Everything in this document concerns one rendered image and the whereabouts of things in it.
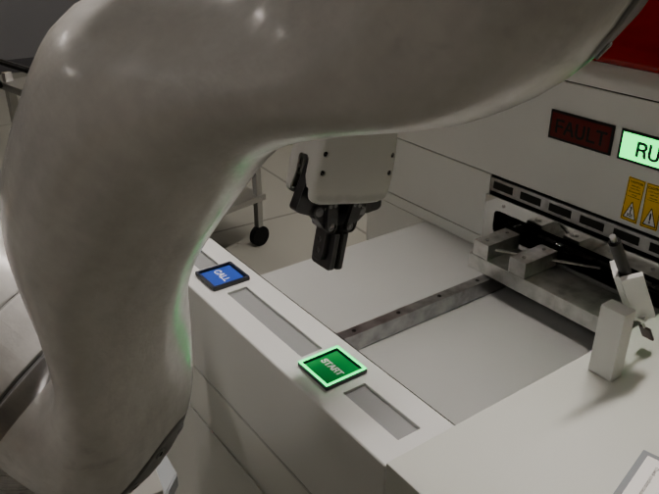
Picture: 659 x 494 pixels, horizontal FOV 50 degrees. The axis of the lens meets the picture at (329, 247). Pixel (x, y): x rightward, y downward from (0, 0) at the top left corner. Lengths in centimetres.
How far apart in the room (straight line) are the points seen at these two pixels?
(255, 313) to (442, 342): 33
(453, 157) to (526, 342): 43
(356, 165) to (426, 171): 80
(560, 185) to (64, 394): 99
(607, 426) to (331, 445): 28
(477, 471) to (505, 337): 48
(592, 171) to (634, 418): 52
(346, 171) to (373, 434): 26
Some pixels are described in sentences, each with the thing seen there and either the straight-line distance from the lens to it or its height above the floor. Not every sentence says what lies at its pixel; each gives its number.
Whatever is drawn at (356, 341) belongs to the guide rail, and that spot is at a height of 84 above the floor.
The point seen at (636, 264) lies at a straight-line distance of 118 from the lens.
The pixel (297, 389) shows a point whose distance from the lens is 78.
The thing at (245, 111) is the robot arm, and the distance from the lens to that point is 22.
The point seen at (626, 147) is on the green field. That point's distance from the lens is 116.
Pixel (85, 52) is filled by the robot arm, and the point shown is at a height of 139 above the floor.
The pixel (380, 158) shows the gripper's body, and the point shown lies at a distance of 69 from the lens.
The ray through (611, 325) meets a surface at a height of 103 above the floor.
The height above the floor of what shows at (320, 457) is 89.
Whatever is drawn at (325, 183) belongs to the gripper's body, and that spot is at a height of 120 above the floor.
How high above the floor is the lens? 144
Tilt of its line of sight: 27 degrees down
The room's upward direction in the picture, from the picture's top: straight up
